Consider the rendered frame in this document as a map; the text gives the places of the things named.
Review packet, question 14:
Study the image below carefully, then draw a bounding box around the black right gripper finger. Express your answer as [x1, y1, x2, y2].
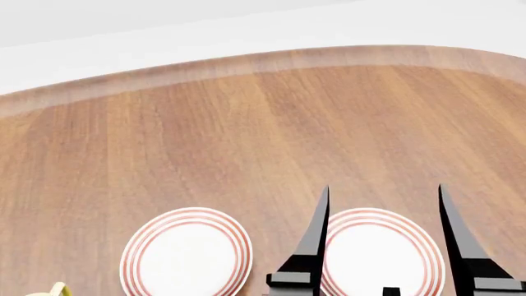
[437, 183, 526, 296]
[265, 184, 331, 296]

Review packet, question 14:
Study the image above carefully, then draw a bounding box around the white plate with red rings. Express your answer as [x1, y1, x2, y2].
[319, 207, 447, 296]
[118, 206, 254, 296]

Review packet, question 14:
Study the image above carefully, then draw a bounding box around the cream white mug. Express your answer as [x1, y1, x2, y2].
[23, 280, 73, 296]

